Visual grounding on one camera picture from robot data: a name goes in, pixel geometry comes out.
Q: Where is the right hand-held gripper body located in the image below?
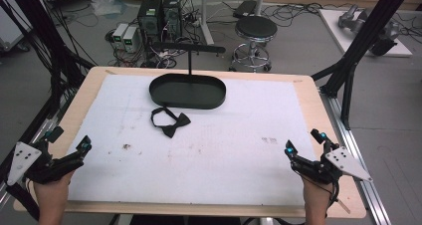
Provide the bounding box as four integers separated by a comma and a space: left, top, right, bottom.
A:
291, 145, 373, 186

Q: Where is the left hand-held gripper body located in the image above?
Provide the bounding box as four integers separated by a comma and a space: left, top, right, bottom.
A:
6, 140, 85, 187

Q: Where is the person's right hand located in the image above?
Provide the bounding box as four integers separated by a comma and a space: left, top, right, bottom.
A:
301, 176, 335, 217

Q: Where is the person's left hand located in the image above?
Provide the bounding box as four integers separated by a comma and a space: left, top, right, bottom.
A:
32, 170, 76, 217

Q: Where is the white table mat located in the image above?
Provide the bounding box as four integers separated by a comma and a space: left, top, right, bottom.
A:
67, 73, 317, 208

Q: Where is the black bow tie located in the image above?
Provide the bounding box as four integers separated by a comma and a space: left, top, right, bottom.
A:
150, 107, 192, 139

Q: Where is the white floor platform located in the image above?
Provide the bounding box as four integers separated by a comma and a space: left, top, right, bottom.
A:
317, 8, 413, 58

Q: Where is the white power supply unit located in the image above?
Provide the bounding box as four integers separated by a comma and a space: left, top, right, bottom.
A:
122, 26, 141, 54
111, 22, 129, 51

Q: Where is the black stand with oval tray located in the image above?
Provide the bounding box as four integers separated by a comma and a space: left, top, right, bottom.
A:
148, 41, 228, 111

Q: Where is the black round stool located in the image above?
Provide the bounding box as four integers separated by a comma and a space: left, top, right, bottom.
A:
228, 15, 279, 74

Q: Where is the clear plastic bag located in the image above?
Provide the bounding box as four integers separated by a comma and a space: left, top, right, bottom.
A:
90, 0, 127, 18

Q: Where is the black computer tower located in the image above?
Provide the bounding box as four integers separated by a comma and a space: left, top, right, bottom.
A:
161, 0, 184, 40
136, 0, 164, 44

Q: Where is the white desk leg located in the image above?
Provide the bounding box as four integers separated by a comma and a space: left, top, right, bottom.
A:
254, 0, 268, 18
199, 0, 216, 46

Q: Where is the flat black box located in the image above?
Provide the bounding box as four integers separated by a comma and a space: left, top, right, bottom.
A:
232, 0, 258, 20

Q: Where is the aluminium rail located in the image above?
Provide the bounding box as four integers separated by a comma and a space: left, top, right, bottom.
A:
317, 87, 393, 225
0, 94, 76, 206

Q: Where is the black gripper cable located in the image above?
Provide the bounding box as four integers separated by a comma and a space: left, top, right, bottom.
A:
324, 180, 342, 218

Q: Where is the black metal frame strut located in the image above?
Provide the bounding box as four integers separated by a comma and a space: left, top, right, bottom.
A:
6, 0, 96, 97
311, 0, 416, 130

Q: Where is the black hanging cable bundle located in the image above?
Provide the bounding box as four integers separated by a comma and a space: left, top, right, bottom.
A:
0, 0, 98, 100

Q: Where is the cable tangle by computers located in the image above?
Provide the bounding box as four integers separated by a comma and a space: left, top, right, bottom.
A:
105, 28, 202, 70

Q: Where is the floor cable bundle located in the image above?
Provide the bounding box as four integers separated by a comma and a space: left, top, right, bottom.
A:
260, 1, 336, 29

